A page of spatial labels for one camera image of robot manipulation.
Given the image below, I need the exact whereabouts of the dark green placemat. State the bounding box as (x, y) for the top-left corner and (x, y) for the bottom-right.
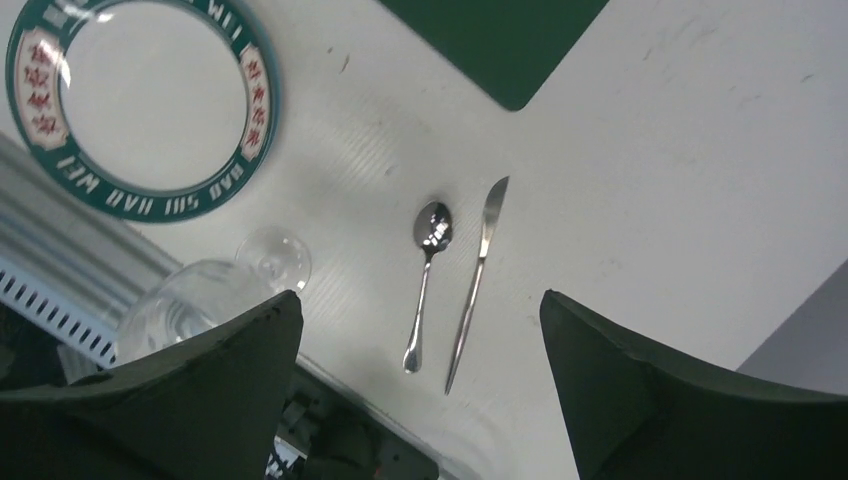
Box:
(382, 0), (608, 112)

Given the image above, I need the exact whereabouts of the clear drinking glass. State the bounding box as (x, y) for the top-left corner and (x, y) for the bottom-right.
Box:
(114, 226), (312, 366)

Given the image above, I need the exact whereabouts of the white plate teal rim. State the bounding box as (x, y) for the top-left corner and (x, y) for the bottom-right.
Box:
(1, 1), (282, 223)

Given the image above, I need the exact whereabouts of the silver spoon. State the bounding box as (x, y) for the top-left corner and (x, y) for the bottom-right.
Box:
(403, 201), (453, 374)

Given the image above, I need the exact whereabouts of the aluminium frame rail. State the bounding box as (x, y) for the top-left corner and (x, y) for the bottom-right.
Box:
(1, 136), (181, 324)

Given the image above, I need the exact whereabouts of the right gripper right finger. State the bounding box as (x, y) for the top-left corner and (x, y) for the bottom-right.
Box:
(539, 290), (847, 479)

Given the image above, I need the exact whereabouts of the silver table knife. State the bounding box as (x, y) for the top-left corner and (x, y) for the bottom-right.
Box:
(444, 176), (510, 396)

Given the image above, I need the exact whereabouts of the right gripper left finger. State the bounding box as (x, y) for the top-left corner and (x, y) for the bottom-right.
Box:
(1, 292), (304, 479)

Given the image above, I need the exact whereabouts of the white slotted cable duct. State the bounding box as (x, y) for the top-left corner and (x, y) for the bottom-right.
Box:
(1, 258), (116, 369)

